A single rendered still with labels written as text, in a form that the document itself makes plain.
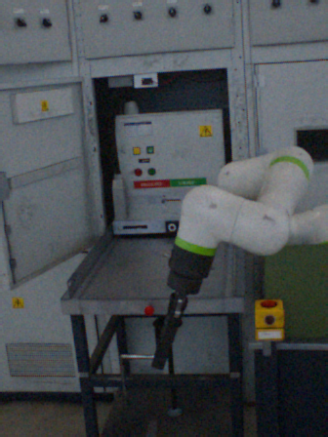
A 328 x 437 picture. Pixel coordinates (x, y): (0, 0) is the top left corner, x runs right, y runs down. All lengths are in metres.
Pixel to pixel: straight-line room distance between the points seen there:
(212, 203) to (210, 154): 1.29
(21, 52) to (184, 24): 0.67
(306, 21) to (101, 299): 1.34
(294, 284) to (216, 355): 1.08
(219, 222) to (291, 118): 1.27
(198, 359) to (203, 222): 1.62
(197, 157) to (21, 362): 1.34
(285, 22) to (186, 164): 0.72
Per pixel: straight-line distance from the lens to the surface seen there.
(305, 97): 2.38
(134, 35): 2.40
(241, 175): 1.58
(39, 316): 2.78
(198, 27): 2.37
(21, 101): 2.14
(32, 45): 2.40
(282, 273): 1.70
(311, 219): 1.91
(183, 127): 2.45
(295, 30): 2.38
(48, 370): 2.91
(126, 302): 1.89
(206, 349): 2.71
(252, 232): 1.16
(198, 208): 1.17
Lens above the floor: 1.57
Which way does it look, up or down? 14 degrees down
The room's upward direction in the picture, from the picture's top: 4 degrees counter-clockwise
